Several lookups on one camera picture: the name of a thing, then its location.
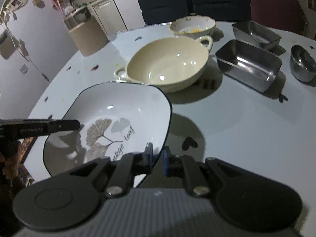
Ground dark blue chair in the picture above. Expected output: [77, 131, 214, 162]
[190, 0, 252, 21]
[137, 0, 192, 25]

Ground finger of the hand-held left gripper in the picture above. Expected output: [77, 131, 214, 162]
[48, 119, 81, 135]

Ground white kitchen base cabinet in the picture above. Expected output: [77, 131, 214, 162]
[87, 0, 127, 34]

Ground maroon chair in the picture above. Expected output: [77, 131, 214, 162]
[249, 0, 308, 34]

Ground wall photo decoration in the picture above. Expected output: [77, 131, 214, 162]
[0, 0, 37, 23]

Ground round steel bowl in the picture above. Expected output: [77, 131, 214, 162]
[290, 45, 316, 83]

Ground cream two-handled bowl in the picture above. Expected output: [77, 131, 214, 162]
[114, 36, 213, 93]

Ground floral scalloped bowl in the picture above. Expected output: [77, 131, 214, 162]
[169, 15, 216, 39]

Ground steel rectangular container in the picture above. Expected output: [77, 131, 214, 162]
[215, 39, 282, 92]
[231, 21, 282, 51]

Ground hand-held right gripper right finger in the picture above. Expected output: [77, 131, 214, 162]
[163, 146, 247, 198]

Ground white square leaf-print bowl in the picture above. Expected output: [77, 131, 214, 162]
[43, 82, 172, 187]

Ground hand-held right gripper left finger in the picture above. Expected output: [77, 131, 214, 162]
[70, 143, 154, 198]

